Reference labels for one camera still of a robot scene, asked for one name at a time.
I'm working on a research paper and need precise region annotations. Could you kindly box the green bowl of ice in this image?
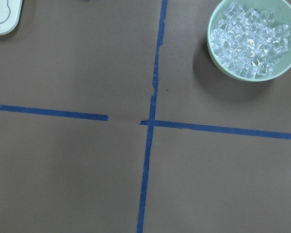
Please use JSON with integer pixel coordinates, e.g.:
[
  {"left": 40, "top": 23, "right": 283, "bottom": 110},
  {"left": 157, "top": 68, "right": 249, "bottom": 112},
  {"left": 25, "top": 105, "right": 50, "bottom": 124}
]
[{"left": 207, "top": 0, "right": 291, "bottom": 82}]

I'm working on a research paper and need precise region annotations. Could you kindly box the cream bear serving tray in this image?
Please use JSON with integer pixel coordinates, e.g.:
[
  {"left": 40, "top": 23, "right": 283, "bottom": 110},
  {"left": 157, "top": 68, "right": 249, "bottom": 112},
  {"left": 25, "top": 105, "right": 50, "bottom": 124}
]
[{"left": 0, "top": 0, "right": 23, "bottom": 36}]

